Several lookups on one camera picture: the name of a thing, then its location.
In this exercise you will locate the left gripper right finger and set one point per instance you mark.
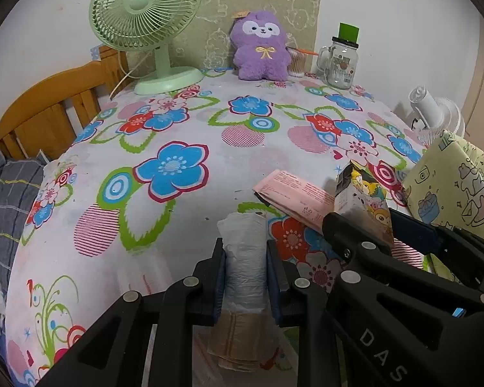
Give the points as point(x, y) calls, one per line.
point(298, 302)

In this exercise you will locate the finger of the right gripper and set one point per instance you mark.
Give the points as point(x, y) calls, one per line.
point(461, 251)
point(367, 255)

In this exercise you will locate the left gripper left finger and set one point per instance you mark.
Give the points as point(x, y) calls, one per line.
point(146, 339)

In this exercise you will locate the cartoon small carton box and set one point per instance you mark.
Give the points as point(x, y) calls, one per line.
point(362, 200)

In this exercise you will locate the pink paper packet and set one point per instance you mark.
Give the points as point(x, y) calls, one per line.
point(297, 198)

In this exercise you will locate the yellow cartoon storage box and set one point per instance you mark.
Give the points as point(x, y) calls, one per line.
point(446, 186)

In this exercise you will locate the white standing fan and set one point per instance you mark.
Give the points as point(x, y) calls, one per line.
point(431, 115)

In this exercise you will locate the floral tablecloth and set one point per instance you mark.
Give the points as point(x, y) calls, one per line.
point(134, 203)

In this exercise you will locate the glass jar green lid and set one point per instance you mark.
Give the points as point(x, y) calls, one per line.
point(338, 61)

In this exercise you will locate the small jar orange lid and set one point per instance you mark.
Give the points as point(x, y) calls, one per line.
point(298, 66)

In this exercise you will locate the grey plaid pillow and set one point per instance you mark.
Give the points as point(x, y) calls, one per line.
point(19, 184)

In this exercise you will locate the purple plush toy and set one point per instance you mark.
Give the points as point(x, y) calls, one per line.
point(260, 46)

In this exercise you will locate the wooden bed headboard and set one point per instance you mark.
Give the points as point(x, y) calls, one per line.
point(38, 120)

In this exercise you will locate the green desk fan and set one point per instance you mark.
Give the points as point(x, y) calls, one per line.
point(147, 25)

